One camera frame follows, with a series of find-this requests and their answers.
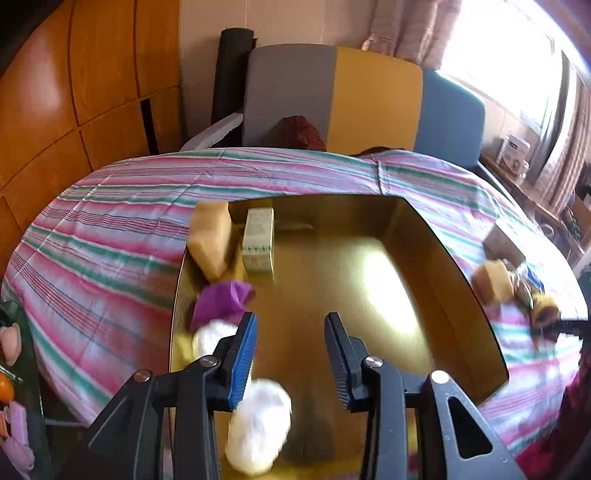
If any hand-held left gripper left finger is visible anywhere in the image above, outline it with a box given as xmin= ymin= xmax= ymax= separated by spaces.
xmin=88 ymin=311 xmax=259 ymax=480

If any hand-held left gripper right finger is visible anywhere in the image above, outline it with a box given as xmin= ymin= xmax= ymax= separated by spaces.
xmin=323 ymin=311 xmax=527 ymax=480

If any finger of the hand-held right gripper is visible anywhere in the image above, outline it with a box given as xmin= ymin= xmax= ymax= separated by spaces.
xmin=538 ymin=318 xmax=591 ymax=340

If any yellow-brown ring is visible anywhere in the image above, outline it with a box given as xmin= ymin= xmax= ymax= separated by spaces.
xmin=531 ymin=295 xmax=561 ymax=329

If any white fluffy ball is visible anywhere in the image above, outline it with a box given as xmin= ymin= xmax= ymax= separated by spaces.
xmin=225 ymin=378 xmax=293 ymax=476
xmin=193 ymin=320 xmax=238 ymax=358

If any yellow cloth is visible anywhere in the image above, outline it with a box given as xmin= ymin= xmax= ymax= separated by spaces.
xmin=173 ymin=332 xmax=195 ymax=370

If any gold tin box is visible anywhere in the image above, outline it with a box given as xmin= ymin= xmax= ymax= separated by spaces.
xmin=168 ymin=194 xmax=511 ymax=480

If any purple cloth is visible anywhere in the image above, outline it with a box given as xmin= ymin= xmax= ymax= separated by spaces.
xmin=189 ymin=279 xmax=257 ymax=330

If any large cream box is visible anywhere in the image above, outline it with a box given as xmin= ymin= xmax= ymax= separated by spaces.
xmin=482 ymin=222 xmax=527 ymax=264

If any small cream box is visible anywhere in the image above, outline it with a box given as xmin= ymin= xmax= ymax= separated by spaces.
xmin=241 ymin=208 xmax=276 ymax=278

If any red clothing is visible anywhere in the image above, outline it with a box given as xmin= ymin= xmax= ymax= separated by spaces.
xmin=522 ymin=369 xmax=591 ymax=480

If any cardboard box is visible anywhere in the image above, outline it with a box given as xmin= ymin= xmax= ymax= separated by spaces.
xmin=566 ymin=191 xmax=591 ymax=232

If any wooden shelf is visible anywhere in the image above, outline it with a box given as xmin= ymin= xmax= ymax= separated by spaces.
xmin=480 ymin=152 xmax=591 ymax=259

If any white printed box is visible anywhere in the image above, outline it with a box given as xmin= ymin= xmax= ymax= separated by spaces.
xmin=496 ymin=134 xmax=532 ymax=169

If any striped curtain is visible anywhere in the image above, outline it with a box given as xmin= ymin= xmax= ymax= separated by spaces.
xmin=536 ymin=51 xmax=591 ymax=208

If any striped tablecloth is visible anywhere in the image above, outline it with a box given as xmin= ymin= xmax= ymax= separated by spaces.
xmin=2 ymin=148 xmax=585 ymax=462

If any dark red cloth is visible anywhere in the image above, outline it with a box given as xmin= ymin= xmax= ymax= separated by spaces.
xmin=351 ymin=147 xmax=407 ymax=158

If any glass side table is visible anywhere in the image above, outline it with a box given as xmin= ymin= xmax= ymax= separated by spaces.
xmin=0 ymin=300 xmax=51 ymax=480

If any brown-red cloth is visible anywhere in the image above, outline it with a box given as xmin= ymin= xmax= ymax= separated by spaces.
xmin=277 ymin=115 xmax=326 ymax=151

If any pink round cap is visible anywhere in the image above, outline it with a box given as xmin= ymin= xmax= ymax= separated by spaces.
xmin=0 ymin=322 xmax=21 ymax=365

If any purple sock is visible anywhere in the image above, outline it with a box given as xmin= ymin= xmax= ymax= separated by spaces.
xmin=2 ymin=436 xmax=35 ymax=472

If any grey yellow blue armchair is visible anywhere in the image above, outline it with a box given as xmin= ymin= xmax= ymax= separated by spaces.
xmin=180 ymin=44 xmax=485 ymax=169

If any black rolled mat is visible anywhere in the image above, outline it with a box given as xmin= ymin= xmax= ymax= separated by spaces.
xmin=211 ymin=28 xmax=256 ymax=127

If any pink patterned curtain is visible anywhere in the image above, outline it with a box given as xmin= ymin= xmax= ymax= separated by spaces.
xmin=362 ymin=0 xmax=462 ymax=70

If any wooden wardrobe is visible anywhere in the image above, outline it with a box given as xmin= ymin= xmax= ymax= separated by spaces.
xmin=0 ymin=0 xmax=185 ymax=278

